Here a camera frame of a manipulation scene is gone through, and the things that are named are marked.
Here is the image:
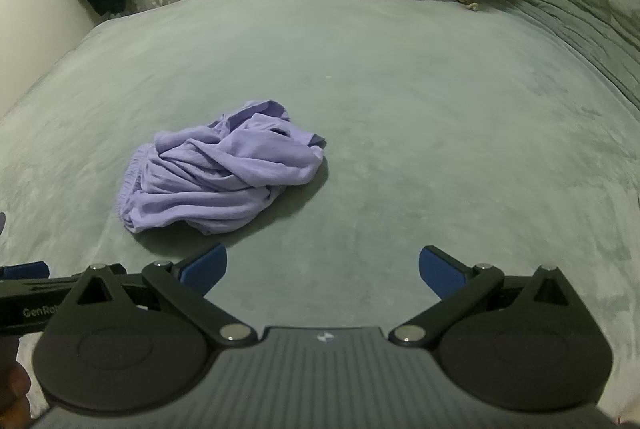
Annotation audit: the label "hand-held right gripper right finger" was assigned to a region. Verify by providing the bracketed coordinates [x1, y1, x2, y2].
[389, 245, 576, 346]

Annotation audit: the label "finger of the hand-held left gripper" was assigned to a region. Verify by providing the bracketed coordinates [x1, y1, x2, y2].
[0, 261, 51, 281]

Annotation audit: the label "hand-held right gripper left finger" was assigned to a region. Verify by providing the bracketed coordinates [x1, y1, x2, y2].
[65, 243, 257, 346]

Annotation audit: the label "purple pants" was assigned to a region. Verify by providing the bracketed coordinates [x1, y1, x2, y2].
[116, 99, 327, 236]

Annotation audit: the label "person's left hand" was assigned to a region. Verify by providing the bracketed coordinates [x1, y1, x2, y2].
[0, 361, 32, 429]

